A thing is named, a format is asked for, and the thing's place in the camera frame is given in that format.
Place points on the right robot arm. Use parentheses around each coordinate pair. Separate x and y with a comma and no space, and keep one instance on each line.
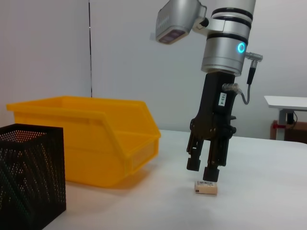
(225,43)

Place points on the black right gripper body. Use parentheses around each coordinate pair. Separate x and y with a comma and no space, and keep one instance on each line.
(216,115)

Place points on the white background desk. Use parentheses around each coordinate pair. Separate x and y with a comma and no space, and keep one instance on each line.
(285,103)

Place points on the brown cardboard box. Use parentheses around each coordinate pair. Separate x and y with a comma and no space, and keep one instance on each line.
(299,134)

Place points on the yellow plastic bin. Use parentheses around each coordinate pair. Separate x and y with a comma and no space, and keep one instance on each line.
(96,143)

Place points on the black mesh pen holder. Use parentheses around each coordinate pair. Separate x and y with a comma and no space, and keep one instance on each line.
(31,172)

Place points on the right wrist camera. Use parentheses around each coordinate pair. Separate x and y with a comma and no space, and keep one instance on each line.
(175,21)

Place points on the small red clamp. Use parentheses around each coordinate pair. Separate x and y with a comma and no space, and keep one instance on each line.
(280,126)

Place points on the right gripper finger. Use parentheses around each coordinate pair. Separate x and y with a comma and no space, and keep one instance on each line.
(214,163)
(194,158)

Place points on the beige eraser with barcode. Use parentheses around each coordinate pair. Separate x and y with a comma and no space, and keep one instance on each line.
(206,188)

